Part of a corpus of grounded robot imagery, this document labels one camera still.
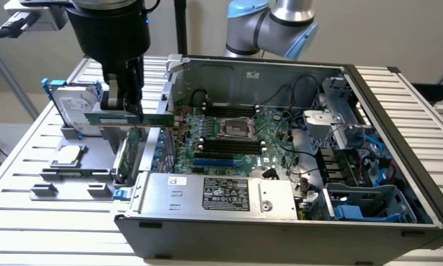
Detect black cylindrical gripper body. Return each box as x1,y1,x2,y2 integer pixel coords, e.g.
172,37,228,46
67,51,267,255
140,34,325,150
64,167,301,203
66,0,152,81

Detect green RAM stick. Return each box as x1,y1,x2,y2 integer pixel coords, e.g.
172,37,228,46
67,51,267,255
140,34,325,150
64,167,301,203
83,110,176,129

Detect black RAM slot bank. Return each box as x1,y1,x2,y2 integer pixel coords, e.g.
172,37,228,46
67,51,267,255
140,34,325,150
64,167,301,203
203,95,261,117
197,137,267,155

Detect blue expansion slot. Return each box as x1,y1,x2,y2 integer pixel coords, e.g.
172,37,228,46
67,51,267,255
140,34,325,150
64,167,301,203
192,158,236,167

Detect silver hard disk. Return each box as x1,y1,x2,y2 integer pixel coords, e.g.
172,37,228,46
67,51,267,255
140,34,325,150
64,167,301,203
51,85,104,137

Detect hard drive in blue caddy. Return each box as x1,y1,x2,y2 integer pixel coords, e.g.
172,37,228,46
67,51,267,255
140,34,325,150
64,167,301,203
40,78,104,139

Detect black vertical pole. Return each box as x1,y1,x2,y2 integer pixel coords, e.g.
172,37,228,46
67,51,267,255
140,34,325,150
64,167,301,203
174,0,191,55

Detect green graphics card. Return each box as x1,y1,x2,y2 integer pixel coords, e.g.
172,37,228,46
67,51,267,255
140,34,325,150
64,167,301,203
114,127,144,185

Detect silver CPU chip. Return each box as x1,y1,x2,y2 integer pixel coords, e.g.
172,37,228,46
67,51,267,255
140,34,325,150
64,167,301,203
55,145,83,167

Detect CPU socket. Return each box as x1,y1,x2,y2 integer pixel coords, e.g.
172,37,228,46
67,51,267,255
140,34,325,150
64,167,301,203
219,117,257,138

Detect grey parts rack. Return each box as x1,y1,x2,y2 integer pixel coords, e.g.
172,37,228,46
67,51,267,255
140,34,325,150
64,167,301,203
28,123,134,203

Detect green motherboard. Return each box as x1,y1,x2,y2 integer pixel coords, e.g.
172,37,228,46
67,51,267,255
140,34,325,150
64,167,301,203
172,106,321,195

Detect blue case latch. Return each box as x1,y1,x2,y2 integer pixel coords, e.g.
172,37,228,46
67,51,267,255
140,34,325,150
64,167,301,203
114,187,131,201

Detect silver power supply unit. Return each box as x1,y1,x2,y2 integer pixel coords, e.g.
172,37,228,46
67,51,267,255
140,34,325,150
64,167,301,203
131,172,301,221

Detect silver metal drive cage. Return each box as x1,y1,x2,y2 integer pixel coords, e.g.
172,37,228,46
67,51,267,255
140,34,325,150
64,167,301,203
301,76,379,152

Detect black open PC case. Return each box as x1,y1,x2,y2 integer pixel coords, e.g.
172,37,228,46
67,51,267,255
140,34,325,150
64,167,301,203
114,54,443,259

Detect blue grey disk bay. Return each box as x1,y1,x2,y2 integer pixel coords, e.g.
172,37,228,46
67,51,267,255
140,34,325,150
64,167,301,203
324,182,420,224

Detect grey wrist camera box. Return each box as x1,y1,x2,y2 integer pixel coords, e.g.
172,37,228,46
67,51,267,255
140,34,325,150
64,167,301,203
3,0,71,33

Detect black camera cable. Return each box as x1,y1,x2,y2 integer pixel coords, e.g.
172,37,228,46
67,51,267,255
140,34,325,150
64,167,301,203
0,12,39,39

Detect black looped wire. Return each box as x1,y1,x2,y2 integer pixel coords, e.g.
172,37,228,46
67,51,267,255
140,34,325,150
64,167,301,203
260,74,325,109

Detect red wire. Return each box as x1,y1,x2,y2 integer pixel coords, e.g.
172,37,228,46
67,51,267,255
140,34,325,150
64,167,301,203
357,151,401,183

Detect blue SATA wire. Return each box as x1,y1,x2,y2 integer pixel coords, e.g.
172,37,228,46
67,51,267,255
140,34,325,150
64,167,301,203
357,132,395,186

